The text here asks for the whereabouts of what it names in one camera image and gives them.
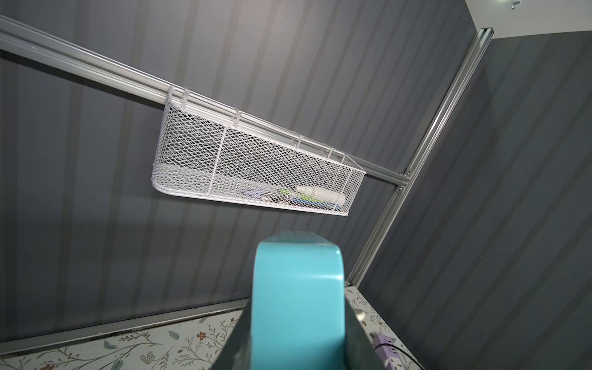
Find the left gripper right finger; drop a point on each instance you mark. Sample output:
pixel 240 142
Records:
pixel 359 353

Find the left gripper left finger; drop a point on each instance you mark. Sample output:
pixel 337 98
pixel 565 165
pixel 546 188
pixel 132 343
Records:
pixel 236 354

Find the purple power strip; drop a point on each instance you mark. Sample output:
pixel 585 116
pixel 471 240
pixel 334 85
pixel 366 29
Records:
pixel 385 349

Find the teal power strip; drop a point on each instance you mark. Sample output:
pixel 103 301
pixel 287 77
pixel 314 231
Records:
pixel 298 303

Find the floral table mat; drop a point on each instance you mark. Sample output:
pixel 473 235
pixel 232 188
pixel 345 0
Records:
pixel 194 344

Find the markers in white basket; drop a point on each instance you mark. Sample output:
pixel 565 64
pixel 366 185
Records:
pixel 303 196

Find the white wire mesh basket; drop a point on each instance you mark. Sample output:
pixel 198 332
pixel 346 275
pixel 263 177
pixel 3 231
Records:
pixel 204 157

